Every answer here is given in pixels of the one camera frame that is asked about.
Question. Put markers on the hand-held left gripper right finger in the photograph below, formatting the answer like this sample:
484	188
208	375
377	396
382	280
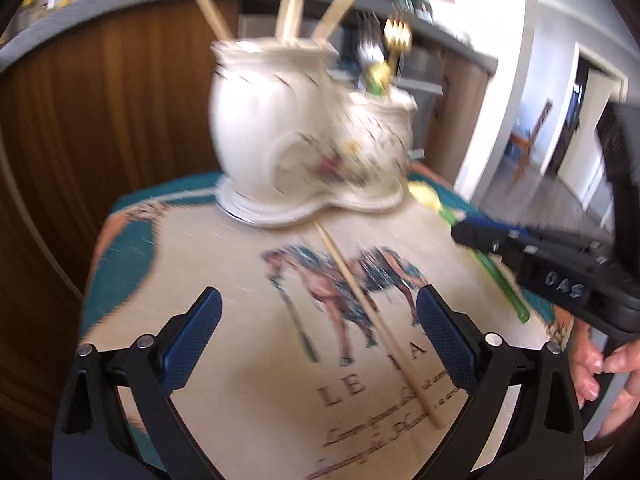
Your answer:
447	340

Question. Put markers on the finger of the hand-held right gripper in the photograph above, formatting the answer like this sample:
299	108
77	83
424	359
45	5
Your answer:
482	242
540	236

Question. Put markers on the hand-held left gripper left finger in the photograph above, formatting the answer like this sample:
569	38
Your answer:
192	335

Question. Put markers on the wooden chopstick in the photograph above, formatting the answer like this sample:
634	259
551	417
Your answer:
212	15
334	12
284	15
296	16
372	315

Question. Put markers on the cream ceramic utensil holder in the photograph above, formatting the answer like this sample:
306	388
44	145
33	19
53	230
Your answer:
260	130

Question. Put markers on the gold fork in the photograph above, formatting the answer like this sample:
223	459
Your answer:
396	35

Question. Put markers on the silver fork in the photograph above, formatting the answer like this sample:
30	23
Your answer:
370	42

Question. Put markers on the person's right hand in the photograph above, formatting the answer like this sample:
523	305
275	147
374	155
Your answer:
625	365

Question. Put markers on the printed horse cloth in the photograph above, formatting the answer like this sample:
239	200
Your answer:
240	340

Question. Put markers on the wooden chair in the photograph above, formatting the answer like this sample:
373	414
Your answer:
531	140

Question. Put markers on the narrow wooden lower cabinet door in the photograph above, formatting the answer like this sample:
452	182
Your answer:
462	110

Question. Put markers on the grey kitchen countertop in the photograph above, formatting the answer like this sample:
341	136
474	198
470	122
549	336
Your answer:
125	2

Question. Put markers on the white door frame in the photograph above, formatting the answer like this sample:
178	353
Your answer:
587	110

